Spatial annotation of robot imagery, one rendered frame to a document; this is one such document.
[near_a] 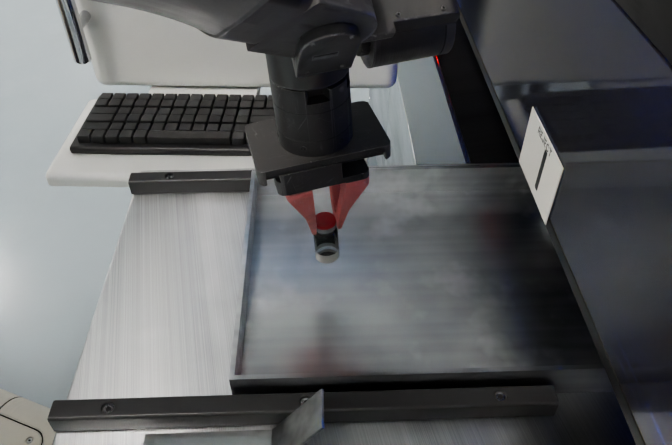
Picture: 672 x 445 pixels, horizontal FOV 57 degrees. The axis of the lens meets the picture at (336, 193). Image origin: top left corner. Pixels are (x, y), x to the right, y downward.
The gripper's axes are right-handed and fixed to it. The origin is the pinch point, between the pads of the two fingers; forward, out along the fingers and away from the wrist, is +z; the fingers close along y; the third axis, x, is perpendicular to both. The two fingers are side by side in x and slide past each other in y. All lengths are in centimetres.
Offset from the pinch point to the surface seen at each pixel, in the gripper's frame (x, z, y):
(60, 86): 206, 90, -67
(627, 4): -8.4, -19.8, 18.2
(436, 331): -7.1, 10.0, 7.9
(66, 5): 51, -2, -24
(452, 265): 0.0, 10.2, 12.4
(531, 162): -1.3, -2.4, 18.4
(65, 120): 180, 91, -64
